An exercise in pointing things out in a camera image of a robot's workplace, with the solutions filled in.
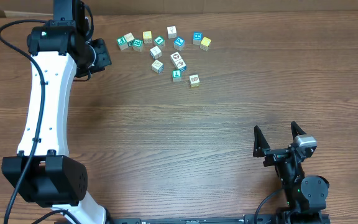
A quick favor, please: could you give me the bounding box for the plain wooden block number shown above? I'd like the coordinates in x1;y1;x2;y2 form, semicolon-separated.
124;32;135;47

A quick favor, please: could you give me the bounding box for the white engraved block blue side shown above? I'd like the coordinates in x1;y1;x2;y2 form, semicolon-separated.
151;60;164;73

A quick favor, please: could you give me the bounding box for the blue block top right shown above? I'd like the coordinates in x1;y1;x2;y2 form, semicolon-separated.
192;32;203;45

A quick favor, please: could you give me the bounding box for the green letter R block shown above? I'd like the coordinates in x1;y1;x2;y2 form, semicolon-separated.
132;39;144;52

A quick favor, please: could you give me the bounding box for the white block yellow side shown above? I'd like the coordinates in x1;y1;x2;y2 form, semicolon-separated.
189;74;200;88

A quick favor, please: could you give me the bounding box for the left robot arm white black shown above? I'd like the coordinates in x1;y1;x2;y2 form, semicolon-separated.
1;0;112;223

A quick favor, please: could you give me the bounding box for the green block number four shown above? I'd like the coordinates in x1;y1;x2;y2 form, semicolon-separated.
154;36;165;49

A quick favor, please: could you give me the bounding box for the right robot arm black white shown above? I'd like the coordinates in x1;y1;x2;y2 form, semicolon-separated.
253;121;330;224

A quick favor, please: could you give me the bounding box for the white block red picture upper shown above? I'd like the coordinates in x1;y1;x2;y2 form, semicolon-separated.
170;52;182;65

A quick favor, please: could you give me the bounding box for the blue letter P block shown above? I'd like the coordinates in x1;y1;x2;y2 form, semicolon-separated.
174;37;185;51

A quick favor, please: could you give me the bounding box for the white block red picture lower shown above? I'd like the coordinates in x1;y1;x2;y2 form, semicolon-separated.
175;59;187;72

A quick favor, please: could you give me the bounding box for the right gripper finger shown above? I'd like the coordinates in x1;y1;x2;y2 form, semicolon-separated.
253;126;270;157
291;121;306;139

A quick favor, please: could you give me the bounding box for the yellow top block left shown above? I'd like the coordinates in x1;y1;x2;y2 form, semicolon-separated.
142;30;153;44

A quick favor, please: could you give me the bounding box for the green block far left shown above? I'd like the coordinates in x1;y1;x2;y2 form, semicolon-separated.
116;36;129;50

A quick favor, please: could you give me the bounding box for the white block top centre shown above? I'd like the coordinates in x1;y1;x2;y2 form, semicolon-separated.
167;26;177;39

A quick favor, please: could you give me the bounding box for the yellow block far right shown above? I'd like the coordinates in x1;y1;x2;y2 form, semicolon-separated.
200;37;211;51

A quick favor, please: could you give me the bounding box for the green letter L block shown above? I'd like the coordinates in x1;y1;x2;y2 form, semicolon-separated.
172;70;182;82

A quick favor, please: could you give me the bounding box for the white block red picture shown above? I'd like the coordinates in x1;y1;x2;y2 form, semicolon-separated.
175;59;187;72
170;52;182;65

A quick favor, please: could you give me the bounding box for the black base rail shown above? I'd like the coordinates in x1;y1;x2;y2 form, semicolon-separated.
106;213;331;224

